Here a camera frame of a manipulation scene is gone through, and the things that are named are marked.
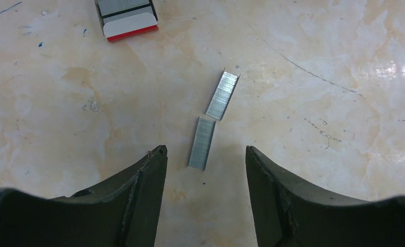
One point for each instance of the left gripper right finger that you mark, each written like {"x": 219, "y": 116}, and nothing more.
{"x": 290, "y": 211}

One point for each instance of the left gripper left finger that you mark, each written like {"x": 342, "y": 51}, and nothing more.
{"x": 122, "y": 210}

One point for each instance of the open staple box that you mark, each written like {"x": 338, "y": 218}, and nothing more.
{"x": 121, "y": 19}

